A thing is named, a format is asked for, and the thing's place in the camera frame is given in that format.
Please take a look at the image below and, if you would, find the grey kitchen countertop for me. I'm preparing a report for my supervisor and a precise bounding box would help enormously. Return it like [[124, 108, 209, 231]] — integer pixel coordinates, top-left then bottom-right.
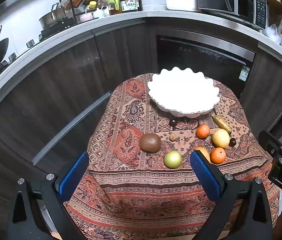
[[0, 10, 282, 120]]

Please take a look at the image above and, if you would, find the pink lidded jar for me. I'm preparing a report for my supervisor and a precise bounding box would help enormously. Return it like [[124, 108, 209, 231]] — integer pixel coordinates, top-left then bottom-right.
[[79, 13, 93, 23]]

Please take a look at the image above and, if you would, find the yellow pear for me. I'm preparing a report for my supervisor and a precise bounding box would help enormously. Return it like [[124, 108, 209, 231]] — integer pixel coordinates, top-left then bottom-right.
[[211, 129, 230, 148]]

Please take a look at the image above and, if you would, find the brown kiwi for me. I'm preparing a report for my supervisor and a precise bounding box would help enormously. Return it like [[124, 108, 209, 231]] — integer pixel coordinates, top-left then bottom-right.
[[138, 133, 161, 153]]

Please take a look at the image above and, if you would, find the green white energy sticker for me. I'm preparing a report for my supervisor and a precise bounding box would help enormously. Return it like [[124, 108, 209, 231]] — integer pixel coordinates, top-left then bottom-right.
[[240, 66, 250, 81]]

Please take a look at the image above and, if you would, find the yellow oil bottle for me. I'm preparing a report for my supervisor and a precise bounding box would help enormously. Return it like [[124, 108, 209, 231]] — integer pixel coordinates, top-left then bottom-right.
[[107, 0, 122, 15]]

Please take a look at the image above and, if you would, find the white scalloped bowl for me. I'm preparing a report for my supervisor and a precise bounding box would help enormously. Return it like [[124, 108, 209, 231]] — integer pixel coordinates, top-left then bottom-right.
[[147, 67, 219, 118]]

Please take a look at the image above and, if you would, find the patterned red tablecloth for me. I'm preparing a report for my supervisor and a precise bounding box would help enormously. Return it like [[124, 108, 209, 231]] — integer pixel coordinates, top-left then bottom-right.
[[64, 73, 281, 240]]

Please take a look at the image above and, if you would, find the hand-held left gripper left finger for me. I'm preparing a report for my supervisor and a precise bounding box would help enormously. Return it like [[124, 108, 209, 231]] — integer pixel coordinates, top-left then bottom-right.
[[7, 151, 90, 240]]

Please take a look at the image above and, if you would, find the small yellow banana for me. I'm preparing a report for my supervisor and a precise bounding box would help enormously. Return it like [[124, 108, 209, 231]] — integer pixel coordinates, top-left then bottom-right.
[[211, 114, 232, 135]]

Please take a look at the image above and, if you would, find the green apple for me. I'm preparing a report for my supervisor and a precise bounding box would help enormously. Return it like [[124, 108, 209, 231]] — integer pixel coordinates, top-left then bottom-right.
[[164, 150, 183, 169]]

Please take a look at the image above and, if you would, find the white lidded jar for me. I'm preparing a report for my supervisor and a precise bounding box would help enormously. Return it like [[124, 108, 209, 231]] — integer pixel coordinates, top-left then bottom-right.
[[92, 8, 106, 19]]

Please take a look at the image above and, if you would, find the black wire spice rack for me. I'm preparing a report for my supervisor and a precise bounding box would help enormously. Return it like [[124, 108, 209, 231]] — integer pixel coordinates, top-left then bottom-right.
[[58, 0, 110, 27]]

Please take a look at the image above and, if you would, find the yellow-orange round fruit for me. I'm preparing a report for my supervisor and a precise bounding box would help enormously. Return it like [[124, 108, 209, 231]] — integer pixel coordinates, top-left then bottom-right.
[[195, 147, 211, 163]]

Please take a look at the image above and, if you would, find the black gas stove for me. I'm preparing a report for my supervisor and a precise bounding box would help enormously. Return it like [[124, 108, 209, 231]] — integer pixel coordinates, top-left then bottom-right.
[[0, 17, 82, 90]]

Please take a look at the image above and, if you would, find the built-in black oven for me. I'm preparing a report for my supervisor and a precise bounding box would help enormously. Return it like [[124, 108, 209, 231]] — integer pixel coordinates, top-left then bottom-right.
[[156, 35, 256, 99]]

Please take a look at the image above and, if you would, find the orange tangerine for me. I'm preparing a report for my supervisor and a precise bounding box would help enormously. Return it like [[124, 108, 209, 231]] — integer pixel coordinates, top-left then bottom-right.
[[196, 124, 211, 139], [210, 147, 227, 164]]

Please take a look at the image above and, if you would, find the wide dark wood cabinet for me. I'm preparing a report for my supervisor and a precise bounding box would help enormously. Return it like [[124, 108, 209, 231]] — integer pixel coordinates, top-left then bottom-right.
[[0, 17, 158, 240]]

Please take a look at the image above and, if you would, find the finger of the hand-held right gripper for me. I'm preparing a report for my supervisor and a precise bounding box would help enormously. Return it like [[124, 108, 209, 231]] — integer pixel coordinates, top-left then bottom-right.
[[258, 129, 282, 158]]

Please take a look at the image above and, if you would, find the stainless steel pot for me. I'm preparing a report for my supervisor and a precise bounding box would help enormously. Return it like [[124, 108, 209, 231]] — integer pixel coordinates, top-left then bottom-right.
[[39, 3, 68, 30]]

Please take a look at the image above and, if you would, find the narrow dark wood cabinet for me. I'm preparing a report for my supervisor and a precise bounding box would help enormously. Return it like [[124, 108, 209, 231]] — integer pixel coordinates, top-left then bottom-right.
[[240, 42, 282, 140]]

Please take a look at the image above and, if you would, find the white plastic bag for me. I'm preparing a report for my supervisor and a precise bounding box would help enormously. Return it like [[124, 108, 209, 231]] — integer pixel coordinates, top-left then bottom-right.
[[265, 23, 282, 46]]

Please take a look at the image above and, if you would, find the white rectangular container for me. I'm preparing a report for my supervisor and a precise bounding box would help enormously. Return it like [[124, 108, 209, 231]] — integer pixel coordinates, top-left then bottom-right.
[[165, 0, 200, 12]]

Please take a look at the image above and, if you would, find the silver cabinet handle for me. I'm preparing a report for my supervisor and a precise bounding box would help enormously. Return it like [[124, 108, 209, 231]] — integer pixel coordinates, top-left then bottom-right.
[[32, 94, 112, 166]]

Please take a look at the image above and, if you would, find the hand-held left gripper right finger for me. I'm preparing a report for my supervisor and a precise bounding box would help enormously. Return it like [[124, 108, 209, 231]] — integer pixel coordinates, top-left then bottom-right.
[[190, 150, 274, 240]]

